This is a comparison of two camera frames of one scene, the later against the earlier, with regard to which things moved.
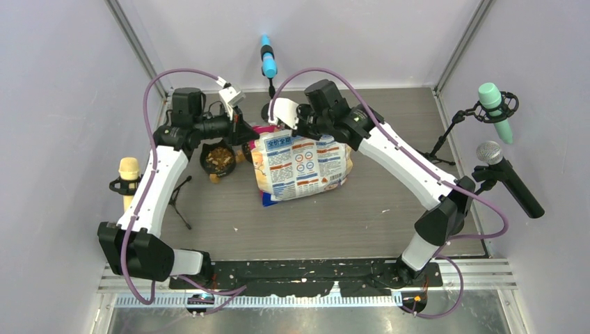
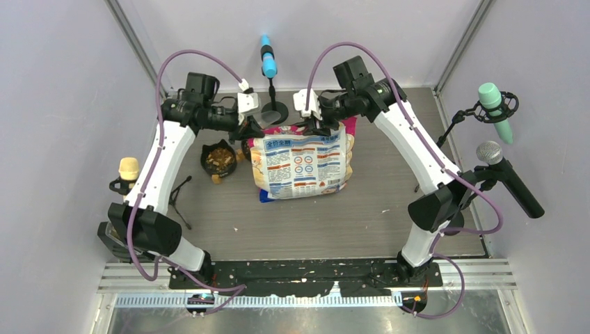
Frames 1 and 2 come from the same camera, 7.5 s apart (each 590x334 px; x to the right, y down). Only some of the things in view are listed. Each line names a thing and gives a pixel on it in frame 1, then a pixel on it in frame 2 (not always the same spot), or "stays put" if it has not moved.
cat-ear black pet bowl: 218,158 stays put
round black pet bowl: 247,152 stays put
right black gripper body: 312,124 → 333,110
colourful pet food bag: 286,167 stays put
